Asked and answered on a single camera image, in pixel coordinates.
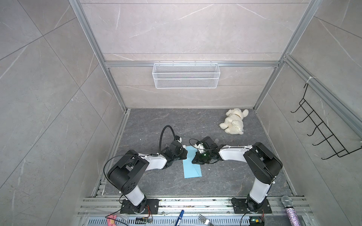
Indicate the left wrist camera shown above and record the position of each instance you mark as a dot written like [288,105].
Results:
[178,138]

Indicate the white wire mesh basket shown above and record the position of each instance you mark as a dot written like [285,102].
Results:
[186,75]

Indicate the white plush teddy bear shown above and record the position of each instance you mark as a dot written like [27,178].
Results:
[233,124]

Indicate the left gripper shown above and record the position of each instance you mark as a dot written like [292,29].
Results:
[185,153]

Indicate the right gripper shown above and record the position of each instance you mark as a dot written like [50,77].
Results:
[198,161]

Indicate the white glue stick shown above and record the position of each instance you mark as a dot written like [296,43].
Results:
[200,148]

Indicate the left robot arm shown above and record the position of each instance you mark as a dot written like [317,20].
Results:
[126,173]

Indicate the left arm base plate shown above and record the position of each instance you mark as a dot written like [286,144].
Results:
[146,206]

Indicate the pink small object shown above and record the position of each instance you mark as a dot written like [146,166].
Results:
[111,220]

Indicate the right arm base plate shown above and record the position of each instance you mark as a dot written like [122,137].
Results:
[242,206]

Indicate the blue marker pen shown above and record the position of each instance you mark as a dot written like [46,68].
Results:
[179,219]

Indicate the silver fork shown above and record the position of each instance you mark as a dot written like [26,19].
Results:
[205,220]

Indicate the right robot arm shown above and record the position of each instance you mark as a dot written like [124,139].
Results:
[264,164]

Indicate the glitter pink microphone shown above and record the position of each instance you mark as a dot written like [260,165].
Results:
[291,212]

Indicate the light blue envelope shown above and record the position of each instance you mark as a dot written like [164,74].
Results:
[191,170]

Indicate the black wire hook rack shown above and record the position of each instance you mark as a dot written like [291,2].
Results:
[329,137]

